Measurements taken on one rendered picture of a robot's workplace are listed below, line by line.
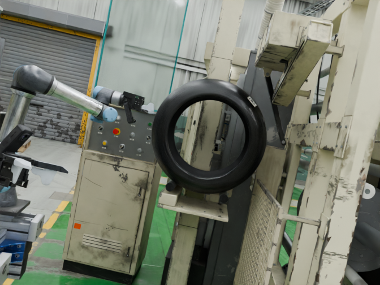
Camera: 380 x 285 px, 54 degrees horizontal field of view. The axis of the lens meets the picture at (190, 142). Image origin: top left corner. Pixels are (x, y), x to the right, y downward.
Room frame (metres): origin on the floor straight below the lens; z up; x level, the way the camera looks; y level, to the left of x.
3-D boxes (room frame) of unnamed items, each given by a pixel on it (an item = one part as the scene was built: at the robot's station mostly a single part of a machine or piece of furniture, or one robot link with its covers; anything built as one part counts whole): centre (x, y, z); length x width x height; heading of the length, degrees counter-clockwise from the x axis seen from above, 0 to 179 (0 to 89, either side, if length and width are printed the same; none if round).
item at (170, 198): (2.06, 0.04, 0.84); 0.36 x 0.09 x 0.06; 176
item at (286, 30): (1.90, -0.38, 1.71); 0.61 x 0.25 x 0.15; 176
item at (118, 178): (2.83, 0.47, 0.63); 0.56 x 0.41 x 1.27; 86
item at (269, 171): (2.24, -0.49, 1.05); 0.20 x 0.15 x 0.30; 176
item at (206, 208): (2.05, -0.09, 0.80); 0.37 x 0.36 x 0.02; 86
